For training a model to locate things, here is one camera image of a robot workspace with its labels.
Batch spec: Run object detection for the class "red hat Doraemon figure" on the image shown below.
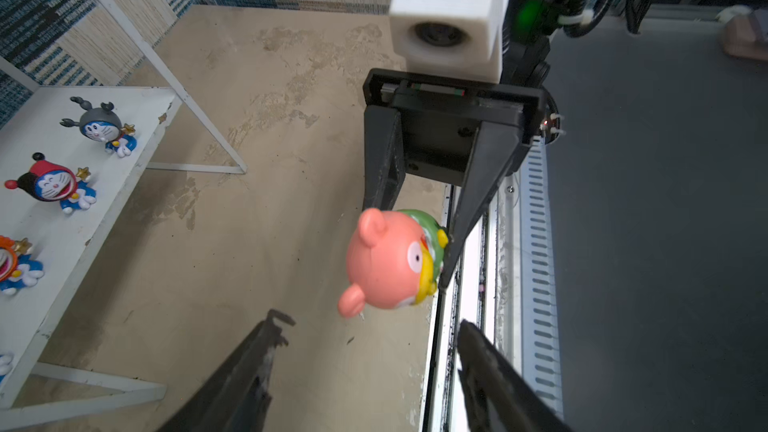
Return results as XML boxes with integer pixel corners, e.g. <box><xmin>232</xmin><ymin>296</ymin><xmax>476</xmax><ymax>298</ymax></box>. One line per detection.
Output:
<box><xmin>4</xmin><ymin>152</ymin><xmax>97</xmax><ymax>215</ymax></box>

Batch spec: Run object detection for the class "orange crab hood Doraemon figure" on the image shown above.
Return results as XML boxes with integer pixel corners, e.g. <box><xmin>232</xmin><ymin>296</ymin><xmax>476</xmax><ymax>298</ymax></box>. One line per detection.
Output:
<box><xmin>1</xmin><ymin>236</ymin><xmax>45</xmax><ymax>297</ymax></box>

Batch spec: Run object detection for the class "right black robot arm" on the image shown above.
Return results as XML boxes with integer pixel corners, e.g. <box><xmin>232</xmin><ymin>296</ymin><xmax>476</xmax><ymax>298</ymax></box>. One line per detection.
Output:
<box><xmin>347</xmin><ymin>0</ymin><xmax>614</xmax><ymax>304</ymax></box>

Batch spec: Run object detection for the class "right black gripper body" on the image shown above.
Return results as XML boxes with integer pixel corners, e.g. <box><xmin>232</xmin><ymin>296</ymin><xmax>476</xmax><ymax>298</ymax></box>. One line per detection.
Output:
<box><xmin>363</xmin><ymin>68</ymin><xmax>548</xmax><ymax>185</ymax></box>

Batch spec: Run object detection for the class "aluminium mounting rail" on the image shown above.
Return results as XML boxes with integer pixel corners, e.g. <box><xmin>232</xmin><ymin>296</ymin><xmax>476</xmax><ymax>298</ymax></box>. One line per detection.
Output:
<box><xmin>417</xmin><ymin>174</ymin><xmax>519</xmax><ymax>431</ymax></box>

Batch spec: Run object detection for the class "pink hood Doraemon figure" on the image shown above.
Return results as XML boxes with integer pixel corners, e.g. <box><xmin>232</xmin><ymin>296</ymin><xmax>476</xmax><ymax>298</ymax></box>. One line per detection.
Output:
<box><xmin>0</xmin><ymin>353</ymin><xmax>14</xmax><ymax>381</ymax></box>

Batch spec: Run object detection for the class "pink green cactus figure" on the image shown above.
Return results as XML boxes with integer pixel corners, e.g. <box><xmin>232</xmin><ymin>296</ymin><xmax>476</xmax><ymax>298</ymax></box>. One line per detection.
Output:
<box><xmin>338</xmin><ymin>208</ymin><xmax>449</xmax><ymax>318</ymax></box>

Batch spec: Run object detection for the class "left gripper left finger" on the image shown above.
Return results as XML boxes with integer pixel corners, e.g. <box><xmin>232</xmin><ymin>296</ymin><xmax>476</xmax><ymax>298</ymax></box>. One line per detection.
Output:
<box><xmin>160</xmin><ymin>309</ymin><xmax>295</xmax><ymax>431</ymax></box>

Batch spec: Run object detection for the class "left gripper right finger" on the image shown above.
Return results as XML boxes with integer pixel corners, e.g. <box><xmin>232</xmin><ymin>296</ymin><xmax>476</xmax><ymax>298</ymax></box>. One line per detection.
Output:
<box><xmin>457</xmin><ymin>320</ymin><xmax>570</xmax><ymax>432</ymax></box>

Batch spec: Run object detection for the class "grey perforated cable duct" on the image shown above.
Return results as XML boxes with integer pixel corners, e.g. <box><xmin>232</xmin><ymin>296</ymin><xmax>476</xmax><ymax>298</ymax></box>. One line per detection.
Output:
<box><xmin>518</xmin><ymin>139</ymin><xmax>564</xmax><ymax>418</ymax></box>

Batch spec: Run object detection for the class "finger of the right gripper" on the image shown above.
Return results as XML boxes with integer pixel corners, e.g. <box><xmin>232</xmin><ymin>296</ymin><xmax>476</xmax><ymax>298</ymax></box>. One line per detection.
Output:
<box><xmin>363</xmin><ymin>105</ymin><xmax>406</xmax><ymax>211</ymax></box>
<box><xmin>438</xmin><ymin>122</ymin><xmax>521</xmax><ymax>290</ymax></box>

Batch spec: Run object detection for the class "white two-tier shelf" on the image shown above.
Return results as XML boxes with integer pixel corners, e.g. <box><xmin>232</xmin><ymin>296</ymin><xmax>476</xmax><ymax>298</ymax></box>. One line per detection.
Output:
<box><xmin>1</xmin><ymin>0</ymin><xmax>247</xmax><ymax>431</ymax></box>

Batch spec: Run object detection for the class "grey hood Doraemon figure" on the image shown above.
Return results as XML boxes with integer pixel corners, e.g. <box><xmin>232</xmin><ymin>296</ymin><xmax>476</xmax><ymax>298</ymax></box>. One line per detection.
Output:
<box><xmin>60</xmin><ymin>96</ymin><xmax>137</xmax><ymax>158</ymax></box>

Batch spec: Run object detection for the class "pink white phone device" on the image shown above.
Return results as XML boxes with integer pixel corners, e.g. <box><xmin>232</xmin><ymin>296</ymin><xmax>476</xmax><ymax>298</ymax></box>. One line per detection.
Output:
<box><xmin>716</xmin><ymin>5</ymin><xmax>767</xmax><ymax>62</ymax></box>

